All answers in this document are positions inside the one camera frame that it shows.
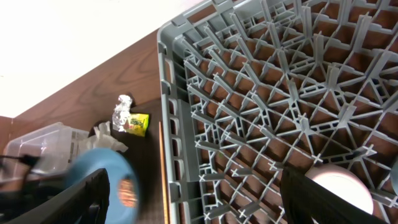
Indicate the brown food scrap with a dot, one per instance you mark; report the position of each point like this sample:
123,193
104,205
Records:
126,193

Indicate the yellow green snack wrapper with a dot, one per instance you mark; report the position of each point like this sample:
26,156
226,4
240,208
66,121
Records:
137,124

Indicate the light blue cup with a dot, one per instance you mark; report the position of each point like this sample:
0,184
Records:
394,176

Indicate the pink cup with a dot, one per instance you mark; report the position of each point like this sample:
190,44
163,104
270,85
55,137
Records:
344,184

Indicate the clear plastic bin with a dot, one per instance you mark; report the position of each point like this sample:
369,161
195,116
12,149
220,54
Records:
56,144

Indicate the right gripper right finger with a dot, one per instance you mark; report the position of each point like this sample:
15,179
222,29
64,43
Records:
305,201

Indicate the dark brown serving tray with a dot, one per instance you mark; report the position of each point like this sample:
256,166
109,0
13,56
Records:
143,154

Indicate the aluminium foil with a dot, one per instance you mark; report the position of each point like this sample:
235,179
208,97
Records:
121,113

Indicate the grey dishwasher rack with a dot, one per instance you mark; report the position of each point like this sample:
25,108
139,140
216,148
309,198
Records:
251,87

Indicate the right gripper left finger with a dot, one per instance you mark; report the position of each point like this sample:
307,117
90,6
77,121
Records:
86,201

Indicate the white tissue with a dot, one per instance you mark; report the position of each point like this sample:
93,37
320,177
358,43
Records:
102,138

